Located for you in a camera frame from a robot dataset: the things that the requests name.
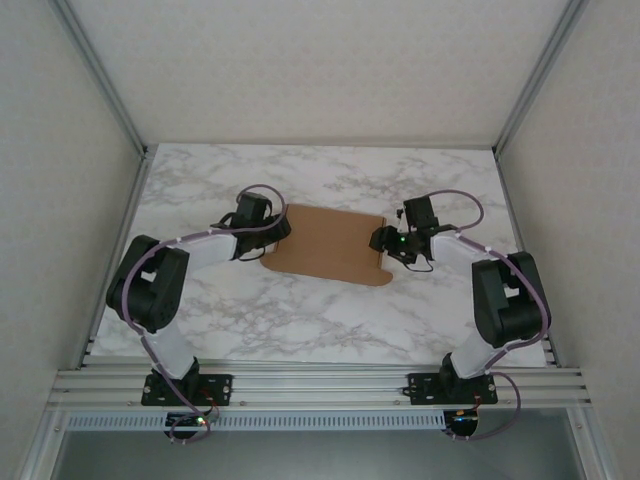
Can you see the brown cardboard paper box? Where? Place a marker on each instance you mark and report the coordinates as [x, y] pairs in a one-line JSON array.
[[325, 245]]

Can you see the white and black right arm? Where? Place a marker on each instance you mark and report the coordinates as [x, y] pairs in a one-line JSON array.
[[505, 300]]

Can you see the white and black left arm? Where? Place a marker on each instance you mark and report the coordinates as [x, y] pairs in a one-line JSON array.
[[150, 290]]

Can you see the aluminium mounting beam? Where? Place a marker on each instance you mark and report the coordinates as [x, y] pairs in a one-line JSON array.
[[320, 390]]

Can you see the black controller board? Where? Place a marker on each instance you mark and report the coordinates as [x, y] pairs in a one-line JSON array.
[[462, 422], [187, 421]]

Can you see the grey metal lower panel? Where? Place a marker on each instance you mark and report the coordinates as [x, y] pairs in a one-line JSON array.
[[320, 455]]

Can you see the aluminium side rail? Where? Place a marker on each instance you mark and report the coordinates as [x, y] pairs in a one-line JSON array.
[[131, 200], [506, 190]]

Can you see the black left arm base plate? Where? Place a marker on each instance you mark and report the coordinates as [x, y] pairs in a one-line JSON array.
[[220, 390]]

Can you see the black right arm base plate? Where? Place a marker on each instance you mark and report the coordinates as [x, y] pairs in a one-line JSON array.
[[425, 390]]

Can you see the aluminium frame post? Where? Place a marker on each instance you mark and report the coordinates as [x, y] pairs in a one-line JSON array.
[[100, 75], [537, 75]]

